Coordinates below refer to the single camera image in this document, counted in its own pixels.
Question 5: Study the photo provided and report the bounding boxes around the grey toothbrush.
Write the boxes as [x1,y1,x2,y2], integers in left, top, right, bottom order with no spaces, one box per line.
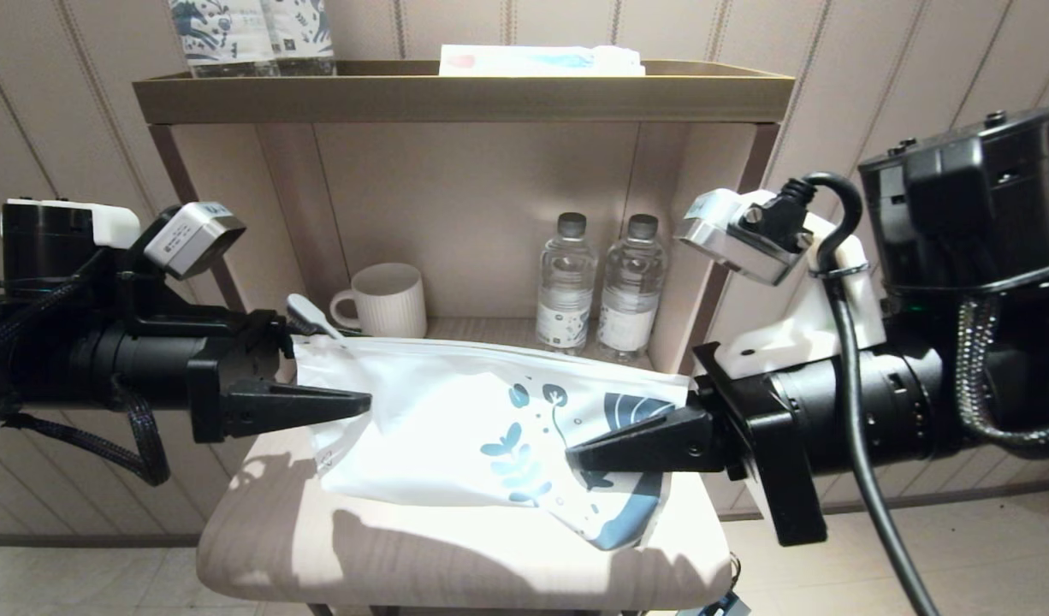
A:
[287,293,347,343]

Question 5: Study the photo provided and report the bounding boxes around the white leaf-print plastic bag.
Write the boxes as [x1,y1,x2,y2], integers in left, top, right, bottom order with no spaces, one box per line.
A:
[292,334,692,551]

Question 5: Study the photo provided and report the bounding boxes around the white ribbed mug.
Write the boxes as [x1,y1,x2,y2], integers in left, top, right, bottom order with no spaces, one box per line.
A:
[330,263,428,340]

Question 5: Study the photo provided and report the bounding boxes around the small clear water bottle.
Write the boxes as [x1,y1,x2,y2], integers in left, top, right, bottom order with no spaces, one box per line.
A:
[597,214,667,364]
[536,212,598,353]

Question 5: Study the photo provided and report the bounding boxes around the black blue connector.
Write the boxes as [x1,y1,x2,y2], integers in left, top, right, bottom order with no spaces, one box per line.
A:
[679,590,752,616]

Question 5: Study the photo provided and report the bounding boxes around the beige wooden shelf cabinet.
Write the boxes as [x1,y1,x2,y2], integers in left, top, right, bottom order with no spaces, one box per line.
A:
[148,120,782,613]

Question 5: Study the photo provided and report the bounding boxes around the large blue-print water bottle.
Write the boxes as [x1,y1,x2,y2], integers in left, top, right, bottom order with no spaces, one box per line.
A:
[262,0,337,76]

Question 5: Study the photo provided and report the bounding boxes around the blue patterned packages on top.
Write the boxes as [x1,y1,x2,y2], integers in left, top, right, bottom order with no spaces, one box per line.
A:
[169,0,279,78]

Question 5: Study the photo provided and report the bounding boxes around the white blue flat packet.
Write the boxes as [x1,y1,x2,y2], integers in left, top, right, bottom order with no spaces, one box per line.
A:
[439,44,647,78]

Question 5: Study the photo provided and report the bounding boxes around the braided left arm cable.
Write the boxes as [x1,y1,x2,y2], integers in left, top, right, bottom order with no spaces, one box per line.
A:
[0,257,172,487]

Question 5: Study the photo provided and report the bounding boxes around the braided arm cable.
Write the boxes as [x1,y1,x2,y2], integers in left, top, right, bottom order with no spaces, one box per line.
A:
[0,257,172,487]
[955,295,1049,450]

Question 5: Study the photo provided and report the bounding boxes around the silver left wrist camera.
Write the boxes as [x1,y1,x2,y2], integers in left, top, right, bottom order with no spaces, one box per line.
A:
[118,201,247,335]

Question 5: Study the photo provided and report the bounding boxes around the braided right arm cable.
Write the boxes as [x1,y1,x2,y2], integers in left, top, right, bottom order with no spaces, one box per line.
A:
[955,295,1049,450]

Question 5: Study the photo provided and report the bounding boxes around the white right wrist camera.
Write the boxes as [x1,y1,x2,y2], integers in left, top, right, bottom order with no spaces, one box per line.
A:
[674,187,886,377]

